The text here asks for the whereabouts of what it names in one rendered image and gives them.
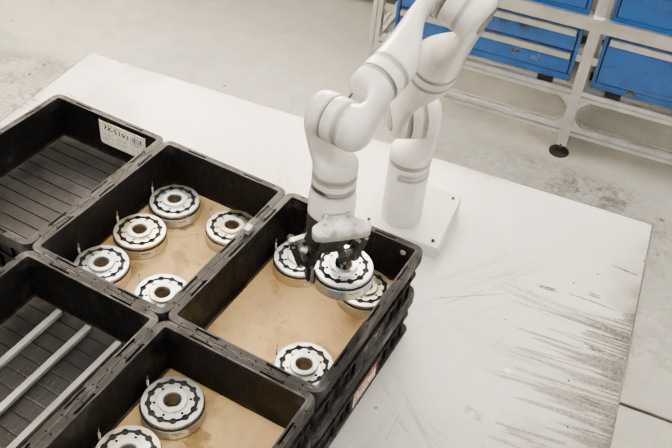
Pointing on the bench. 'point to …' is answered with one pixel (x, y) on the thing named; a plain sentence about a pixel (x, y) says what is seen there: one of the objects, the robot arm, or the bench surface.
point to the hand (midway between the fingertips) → (325, 271)
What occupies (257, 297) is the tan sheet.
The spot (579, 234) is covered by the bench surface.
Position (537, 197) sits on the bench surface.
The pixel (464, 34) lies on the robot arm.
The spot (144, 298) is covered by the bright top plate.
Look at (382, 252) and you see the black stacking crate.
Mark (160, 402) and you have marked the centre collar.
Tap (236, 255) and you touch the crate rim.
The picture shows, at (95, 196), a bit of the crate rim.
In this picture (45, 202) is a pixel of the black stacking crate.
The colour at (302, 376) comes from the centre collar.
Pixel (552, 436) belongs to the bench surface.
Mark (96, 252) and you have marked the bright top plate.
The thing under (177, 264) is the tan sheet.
